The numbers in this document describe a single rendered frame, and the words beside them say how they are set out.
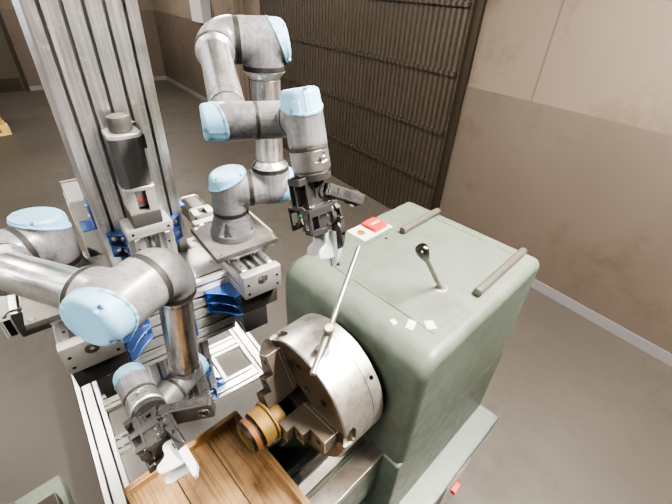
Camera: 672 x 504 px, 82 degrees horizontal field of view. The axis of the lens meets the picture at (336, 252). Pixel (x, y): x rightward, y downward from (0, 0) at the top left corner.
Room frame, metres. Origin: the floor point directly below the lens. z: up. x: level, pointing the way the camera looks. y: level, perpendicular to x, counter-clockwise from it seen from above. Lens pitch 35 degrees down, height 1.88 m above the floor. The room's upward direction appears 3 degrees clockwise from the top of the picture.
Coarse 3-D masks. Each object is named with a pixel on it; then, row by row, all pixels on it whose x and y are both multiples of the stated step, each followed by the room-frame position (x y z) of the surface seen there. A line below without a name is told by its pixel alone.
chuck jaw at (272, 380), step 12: (276, 336) 0.63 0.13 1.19; (276, 348) 0.59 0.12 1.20; (264, 360) 0.57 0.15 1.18; (276, 360) 0.56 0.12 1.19; (276, 372) 0.55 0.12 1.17; (288, 372) 0.56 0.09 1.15; (264, 384) 0.53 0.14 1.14; (276, 384) 0.53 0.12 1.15; (288, 384) 0.54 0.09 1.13; (264, 396) 0.50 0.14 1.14; (276, 396) 0.51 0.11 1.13
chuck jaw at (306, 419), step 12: (300, 408) 0.50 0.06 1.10; (312, 408) 0.50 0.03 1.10; (288, 420) 0.47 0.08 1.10; (300, 420) 0.47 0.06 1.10; (312, 420) 0.47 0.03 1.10; (324, 420) 0.47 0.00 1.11; (288, 432) 0.45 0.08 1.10; (300, 432) 0.45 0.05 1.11; (312, 432) 0.45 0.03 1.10; (324, 432) 0.45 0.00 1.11; (336, 432) 0.45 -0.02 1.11; (324, 444) 0.42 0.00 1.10
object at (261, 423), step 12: (264, 408) 0.48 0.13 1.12; (276, 408) 0.49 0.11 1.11; (240, 420) 0.47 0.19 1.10; (252, 420) 0.46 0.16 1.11; (264, 420) 0.46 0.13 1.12; (276, 420) 0.46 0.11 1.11; (240, 432) 0.46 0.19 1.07; (252, 432) 0.44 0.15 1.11; (264, 432) 0.44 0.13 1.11; (276, 432) 0.45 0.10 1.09; (252, 444) 0.42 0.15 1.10; (264, 444) 0.43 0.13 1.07
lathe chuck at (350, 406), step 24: (288, 336) 0.60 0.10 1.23; (312, 336) 0.59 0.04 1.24; (288, 360) 0.57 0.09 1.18; (312, 360) 0.53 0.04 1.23; (336, 360) 0.54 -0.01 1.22; (312, 384) 0.51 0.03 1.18; (336, 384) 0.50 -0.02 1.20; (360, 384) 0.52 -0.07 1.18; (336, 408) 0.46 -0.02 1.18; (360, 408) 0.48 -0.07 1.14; (360, 432) 0.47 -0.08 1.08; (336, 456) 0.45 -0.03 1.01
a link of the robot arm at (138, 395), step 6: (138, 390) 0.50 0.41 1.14; (144, 390) 0.50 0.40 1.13; (150, 390) 0.51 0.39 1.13; (156, 390) 0.51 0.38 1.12; (132, 396) 0.49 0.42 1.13; (138, 396) 0.49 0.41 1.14; (144, 396) 0.49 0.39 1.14; (150, 396) 0.49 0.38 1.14; (156, 396) 0.50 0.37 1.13; (162, 396) 0.50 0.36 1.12; (126, 402) 0.48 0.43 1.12; (132, 402) 0.47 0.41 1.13; (138, 402) 0.47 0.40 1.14; (126, 408) 0.47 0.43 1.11; (132, 408) 0.46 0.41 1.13
